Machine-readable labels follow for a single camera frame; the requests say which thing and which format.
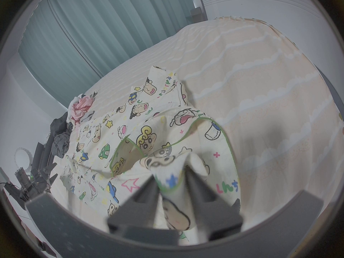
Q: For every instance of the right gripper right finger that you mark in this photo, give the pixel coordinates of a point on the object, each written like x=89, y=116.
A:
x=212, y=219

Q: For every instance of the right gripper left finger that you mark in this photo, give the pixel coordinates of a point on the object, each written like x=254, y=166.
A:
x=139, y=211

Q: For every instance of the white printed pyjama top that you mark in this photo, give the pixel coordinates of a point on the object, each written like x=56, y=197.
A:
x=129, y=133

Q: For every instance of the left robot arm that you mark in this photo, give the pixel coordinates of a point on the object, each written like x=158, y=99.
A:
x=22, y=179

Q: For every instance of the pile of clothes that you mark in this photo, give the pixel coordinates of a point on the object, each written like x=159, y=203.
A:
x=80, y=109

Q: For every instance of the black chest of drawers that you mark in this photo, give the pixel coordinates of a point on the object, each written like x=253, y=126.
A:
x=43, y=154

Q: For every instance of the round white mirror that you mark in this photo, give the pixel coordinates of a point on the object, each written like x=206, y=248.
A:
x=22, y=157

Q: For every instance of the bed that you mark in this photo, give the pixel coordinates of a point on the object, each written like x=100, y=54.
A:
x=268, y=90

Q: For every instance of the blue-green curtain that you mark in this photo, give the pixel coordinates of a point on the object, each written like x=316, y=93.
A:
x=94, y=31

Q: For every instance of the grey bedside table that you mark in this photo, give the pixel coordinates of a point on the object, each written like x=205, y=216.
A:
x=197, y=13

